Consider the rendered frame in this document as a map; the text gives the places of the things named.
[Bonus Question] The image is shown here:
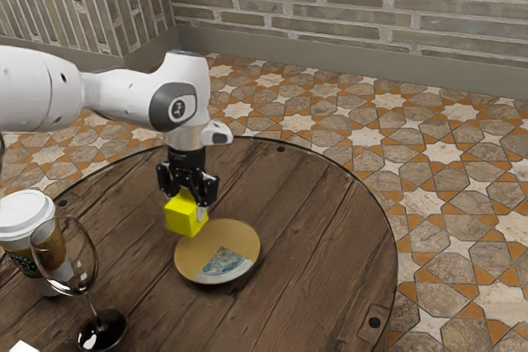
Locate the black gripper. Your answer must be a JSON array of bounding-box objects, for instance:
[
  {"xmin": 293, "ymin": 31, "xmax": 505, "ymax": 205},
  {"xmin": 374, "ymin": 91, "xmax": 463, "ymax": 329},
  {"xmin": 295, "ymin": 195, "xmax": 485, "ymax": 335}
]
[{"xmin": 155, "ymin": 146, "xmax": 220, "ymax": 224}]

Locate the yellow block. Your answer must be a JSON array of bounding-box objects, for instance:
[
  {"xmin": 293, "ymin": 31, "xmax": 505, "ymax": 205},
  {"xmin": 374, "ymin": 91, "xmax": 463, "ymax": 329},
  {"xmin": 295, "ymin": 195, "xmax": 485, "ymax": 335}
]
[{"xmin": 163, "ymin": 190, "xmax": 207, "ymax": 239}]

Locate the tan round plate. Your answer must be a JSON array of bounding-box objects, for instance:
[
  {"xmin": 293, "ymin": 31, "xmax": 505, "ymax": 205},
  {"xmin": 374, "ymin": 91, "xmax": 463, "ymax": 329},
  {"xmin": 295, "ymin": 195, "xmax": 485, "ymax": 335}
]
[{"xmin": 172, "ymin": 218, "xmax": 262, "ymax": 286}]

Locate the clear wine glass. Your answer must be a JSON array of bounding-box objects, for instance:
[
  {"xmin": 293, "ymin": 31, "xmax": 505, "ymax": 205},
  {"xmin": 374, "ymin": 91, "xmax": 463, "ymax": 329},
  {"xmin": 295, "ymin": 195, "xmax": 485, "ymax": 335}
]
[{"xmin": 30, "ymin": 215, "xmax": 130, "ymax": 351}]

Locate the paper coffee cup white lid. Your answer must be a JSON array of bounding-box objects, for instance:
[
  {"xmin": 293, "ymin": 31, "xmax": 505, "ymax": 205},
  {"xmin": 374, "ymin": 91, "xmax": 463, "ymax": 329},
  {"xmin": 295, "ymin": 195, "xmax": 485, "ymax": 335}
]
[{"xmin": 0, "ymin": 189, "xmax": 76, "ymax": 298}]

